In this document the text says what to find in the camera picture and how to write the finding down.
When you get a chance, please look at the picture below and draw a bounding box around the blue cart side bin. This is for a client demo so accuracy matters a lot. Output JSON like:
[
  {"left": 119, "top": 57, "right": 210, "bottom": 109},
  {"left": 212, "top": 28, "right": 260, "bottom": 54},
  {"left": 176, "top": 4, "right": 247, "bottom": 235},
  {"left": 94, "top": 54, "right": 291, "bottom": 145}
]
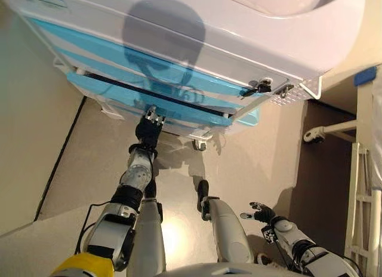
[{"left": 235, "top": 108, "right": 260, "bottom": 128}]

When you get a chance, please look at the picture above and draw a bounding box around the robot right leg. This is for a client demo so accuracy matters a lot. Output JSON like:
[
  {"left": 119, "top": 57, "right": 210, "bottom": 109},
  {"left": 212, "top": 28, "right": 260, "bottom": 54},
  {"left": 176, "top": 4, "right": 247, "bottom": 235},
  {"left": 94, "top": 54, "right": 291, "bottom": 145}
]
[{"left": 196, "top": 180, "right": 255, "bottom": 264}]

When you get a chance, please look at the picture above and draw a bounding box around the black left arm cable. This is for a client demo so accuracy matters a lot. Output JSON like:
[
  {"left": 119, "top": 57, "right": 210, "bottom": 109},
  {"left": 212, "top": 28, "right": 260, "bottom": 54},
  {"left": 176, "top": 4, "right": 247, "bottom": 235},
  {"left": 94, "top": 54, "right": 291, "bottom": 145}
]
[{"left": 74, "top": 201, "right": 113, "bottom": 256}]

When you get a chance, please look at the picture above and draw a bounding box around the white blue medical cart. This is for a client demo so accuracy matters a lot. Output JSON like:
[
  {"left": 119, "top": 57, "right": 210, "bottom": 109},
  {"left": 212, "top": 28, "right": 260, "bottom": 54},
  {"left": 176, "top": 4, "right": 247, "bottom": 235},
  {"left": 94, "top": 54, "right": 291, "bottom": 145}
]
[{"left": 11, "top": 0, "right": 368, "bottom": 152}]

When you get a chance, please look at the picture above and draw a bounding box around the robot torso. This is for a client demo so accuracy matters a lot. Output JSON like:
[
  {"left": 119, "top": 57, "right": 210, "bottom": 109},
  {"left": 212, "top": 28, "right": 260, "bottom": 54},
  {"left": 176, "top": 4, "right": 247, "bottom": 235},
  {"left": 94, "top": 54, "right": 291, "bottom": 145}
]
[{"left": 161, "top": 260, "right": 299, "bottom": 277}]

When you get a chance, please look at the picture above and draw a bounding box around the white tube with caster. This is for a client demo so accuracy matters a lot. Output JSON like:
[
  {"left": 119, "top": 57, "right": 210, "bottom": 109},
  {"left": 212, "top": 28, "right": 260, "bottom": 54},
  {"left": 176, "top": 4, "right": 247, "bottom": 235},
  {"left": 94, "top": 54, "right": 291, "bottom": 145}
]
[{"left": 303, "top": 118, "right": 359, "bottom": 145}]

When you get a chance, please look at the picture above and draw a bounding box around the black white fiducial tag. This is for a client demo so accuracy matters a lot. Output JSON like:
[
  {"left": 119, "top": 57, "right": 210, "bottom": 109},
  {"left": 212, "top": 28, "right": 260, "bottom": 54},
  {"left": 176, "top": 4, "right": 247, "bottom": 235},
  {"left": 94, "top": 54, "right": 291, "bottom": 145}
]
[{"left": 261, "top": 226, "right": 277, "bottom": 244}]

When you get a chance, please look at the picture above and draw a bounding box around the white metal rack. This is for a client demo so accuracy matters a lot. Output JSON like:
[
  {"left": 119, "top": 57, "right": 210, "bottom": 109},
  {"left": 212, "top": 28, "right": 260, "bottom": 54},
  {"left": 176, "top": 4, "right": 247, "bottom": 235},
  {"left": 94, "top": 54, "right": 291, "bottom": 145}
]
[{"left": 344, "top": 141, "right": 382, "bottom": 277}]

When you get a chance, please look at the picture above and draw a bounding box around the blue tape piece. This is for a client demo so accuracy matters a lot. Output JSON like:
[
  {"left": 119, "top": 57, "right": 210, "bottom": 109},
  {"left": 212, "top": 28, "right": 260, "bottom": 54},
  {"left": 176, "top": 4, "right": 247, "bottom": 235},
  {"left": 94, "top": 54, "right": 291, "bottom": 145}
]
[{"left": 353, "top": 66, "right": 378, "bottom": 87}]

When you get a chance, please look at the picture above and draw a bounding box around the cart caster wheel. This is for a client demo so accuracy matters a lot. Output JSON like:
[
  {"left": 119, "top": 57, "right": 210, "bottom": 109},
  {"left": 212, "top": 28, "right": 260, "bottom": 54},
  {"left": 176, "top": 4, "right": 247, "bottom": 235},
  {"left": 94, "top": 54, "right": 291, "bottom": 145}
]
[{"left": 192, "top": 138, "right": 208, "bottom": 152}]

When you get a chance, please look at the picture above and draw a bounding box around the blue-front cart drawer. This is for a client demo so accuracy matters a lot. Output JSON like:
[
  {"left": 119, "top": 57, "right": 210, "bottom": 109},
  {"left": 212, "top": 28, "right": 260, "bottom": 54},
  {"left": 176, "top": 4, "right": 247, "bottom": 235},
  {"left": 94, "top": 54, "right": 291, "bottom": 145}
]
[{"left": 67, "top": 70, "right": 234, "bottom": 128}]

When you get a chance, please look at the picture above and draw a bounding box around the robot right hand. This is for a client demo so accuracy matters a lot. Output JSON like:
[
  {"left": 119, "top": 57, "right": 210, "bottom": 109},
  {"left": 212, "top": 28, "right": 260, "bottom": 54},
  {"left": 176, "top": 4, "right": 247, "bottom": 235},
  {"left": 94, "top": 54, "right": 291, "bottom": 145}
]
[{"left": 240, "top": 201, "right": 277, "bottom": 224}]

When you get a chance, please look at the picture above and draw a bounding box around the metal cart latch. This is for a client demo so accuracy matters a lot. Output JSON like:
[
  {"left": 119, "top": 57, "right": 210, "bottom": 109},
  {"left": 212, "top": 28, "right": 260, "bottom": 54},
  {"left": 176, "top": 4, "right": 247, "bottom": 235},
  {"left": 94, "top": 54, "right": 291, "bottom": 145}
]
[{"left": 276, "top": 83, "right": 295, "bottom": 99}]

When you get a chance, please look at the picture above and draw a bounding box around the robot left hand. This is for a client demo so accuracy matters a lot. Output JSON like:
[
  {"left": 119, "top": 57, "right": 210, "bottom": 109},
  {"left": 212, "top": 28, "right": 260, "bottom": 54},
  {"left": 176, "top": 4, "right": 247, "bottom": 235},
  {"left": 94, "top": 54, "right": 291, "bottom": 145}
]
[{"left": 135, "top": 104, "right": 167, "bottom": 150}]

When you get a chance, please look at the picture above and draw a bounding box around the yellow shoulder cover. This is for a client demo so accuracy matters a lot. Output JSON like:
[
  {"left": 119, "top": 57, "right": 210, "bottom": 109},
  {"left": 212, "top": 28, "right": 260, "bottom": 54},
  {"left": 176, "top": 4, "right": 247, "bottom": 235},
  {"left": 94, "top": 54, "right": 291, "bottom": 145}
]
[{"left": 49, "top": 251, "right": 116, "bottom": 277}]

